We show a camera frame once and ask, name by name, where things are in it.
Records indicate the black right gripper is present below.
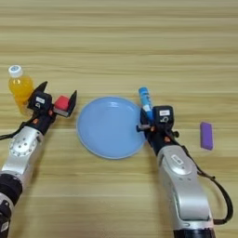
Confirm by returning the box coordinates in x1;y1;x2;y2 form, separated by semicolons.
136;106;182;156

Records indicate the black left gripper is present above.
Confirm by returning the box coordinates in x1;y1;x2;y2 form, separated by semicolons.
23;81;78;136

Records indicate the red cube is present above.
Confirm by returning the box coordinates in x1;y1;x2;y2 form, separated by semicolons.
54;95;70;112

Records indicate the blue glue stick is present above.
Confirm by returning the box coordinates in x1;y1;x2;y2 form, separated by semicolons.
138;86;155;122

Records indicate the light blue round plate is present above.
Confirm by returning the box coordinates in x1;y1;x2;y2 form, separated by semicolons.
76;96;147;160

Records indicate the orange juice bottle white cap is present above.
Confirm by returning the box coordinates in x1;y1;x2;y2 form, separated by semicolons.
7;64;34;115

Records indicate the purple rectangular block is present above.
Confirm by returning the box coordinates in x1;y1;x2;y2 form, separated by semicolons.
200;121;215;152

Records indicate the left gripper labelled black box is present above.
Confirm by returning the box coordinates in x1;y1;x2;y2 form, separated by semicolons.
27;91;53;112

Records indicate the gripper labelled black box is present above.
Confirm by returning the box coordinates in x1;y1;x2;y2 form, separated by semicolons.
27;91;53;112
152;105;175;126

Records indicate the right gripper labelled black box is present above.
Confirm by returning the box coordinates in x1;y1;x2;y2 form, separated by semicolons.
152;105;175;126

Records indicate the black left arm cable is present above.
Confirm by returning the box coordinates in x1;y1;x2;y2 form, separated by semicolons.
0;122;29;140

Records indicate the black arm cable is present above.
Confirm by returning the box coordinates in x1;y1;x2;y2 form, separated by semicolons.
182;145;234;226
0;122;29;140

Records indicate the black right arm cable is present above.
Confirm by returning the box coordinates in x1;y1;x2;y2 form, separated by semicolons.
182;145;234;226

